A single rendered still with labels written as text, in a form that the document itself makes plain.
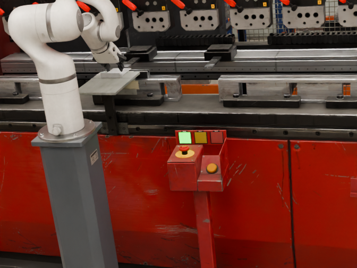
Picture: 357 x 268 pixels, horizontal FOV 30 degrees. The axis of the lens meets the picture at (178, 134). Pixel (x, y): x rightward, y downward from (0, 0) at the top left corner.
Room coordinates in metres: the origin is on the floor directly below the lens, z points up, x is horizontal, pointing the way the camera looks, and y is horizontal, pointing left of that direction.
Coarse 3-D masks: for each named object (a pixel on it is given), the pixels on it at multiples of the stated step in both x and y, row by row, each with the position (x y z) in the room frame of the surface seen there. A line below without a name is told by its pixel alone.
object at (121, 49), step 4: (120, 32) 2.70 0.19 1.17; (124, 32) 2.69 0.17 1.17; (128, 32) 2.71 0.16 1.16; (120, 36) 2.70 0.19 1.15; (124, 36) 2.70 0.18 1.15; (128, 36) 2.71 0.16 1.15; (116, 40) 2.71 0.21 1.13; (120, 40) 2.70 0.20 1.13; (124, 40) 2.70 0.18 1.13; (128, 40) 2.70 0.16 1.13; (116, 44) 2.71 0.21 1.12; (120, 44) 2.70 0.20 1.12; (124, 44) 2.70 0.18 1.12; (128, 44) 2.70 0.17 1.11; (120, 48) 2.71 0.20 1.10; (124, 48) 2.71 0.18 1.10; (128, 48) 2.70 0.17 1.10
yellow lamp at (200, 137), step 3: (195, 132) 2.35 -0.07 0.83; (198, 132) 2.35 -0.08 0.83; (201, 132) 2.34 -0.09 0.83; (204, 132) 2.34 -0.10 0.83; (195, 135) 2.35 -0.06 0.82; (198, 135) 2.35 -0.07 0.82; (201, 135) 2.34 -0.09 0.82; (204, 135) 2.34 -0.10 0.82; (195, 138) 2.35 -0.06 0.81; (198, 138) 2.35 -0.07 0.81; (201, 138) 2.34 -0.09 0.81; (204, 138) 2.34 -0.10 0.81; (195, 141) 2.35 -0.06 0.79; (198, 141) 2.35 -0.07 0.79; (201, 141) 2.34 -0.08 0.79; (204, 141) 2.34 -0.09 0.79
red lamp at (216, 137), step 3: (210, 132) 2.33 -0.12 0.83; (213, 132) 2.33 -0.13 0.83; (216, 132) 2.33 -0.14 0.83; (219, 132) 2.32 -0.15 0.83; (213, 135) 2.33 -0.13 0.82; (216, 135) 2.33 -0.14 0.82; (219, 135) 2.32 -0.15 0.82; (222, 135) 2.32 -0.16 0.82; (213, 138) 2.33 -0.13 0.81; (216, 138) 2.33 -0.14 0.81; (219, 138) 2.32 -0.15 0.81; (222, 138) 2.32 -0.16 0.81; (213, 141) 2.33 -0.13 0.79; (216, 141) 2.33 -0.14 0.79; (219, 141) 2.32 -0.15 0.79; (222, 141) 2.32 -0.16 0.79
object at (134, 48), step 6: (132, 48) 2.93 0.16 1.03; (138, 48) 2.92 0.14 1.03; (144, 48) 2.91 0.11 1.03; (150, 48) 2.93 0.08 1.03; (156, 48) 2.96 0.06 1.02; (126, 54) 2.90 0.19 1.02; (132, 54) 2.89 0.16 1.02; (138, 54) 2.88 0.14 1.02; (144, 54) 2.87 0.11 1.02; (150, 54) 2.89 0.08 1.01; (156, 54) 2.95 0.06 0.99; (126, 60) 2.90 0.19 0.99; (132, 60) 2.85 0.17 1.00; (138, 60) 2.86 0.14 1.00; (144, 60) 2.87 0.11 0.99; (150, 60) 2.88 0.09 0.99; (126, 66) 2.75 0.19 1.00
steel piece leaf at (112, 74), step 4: (108, 72) 2.70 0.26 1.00; (112, 72) 2.70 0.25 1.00; (116, 72) 2.69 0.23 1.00; (120, 72) 2.68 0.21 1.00; (124, 72) 2.68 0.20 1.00; (104, 76) 2.63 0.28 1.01; (108, 76) 2.63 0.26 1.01; (112, 76) 2.62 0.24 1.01; (116, 76) 2.61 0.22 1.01; (120, 76) 2.63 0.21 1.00
